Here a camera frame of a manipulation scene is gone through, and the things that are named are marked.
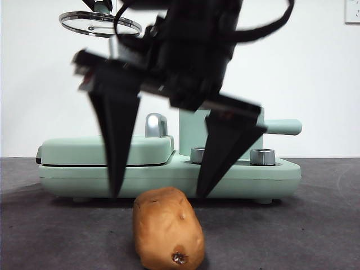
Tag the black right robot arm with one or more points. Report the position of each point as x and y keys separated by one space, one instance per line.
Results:
x=197 y=42

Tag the mint green griddle lid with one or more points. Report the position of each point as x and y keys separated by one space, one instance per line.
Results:
x=70 y=149

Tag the glass lid with green knob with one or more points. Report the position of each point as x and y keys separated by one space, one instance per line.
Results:
x=101 y=6

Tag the mint green breakfast maker base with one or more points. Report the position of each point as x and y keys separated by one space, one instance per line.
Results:
x=160 y=177

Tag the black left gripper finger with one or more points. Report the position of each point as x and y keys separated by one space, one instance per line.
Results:
x=88 y=3
x=107 y=4

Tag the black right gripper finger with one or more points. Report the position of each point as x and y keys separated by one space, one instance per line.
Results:
x=118 y=118
x=225 y=146

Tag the brown potato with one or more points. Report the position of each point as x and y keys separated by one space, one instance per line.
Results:
x=166 y=225

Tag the mint green steamer pot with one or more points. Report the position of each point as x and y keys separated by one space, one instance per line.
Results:
x=191 y=129

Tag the white wall socket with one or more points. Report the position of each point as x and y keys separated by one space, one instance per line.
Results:
x=353 y=11

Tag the silver control knob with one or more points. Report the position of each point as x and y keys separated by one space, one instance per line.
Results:
x=197 y=155
x=263 y=156

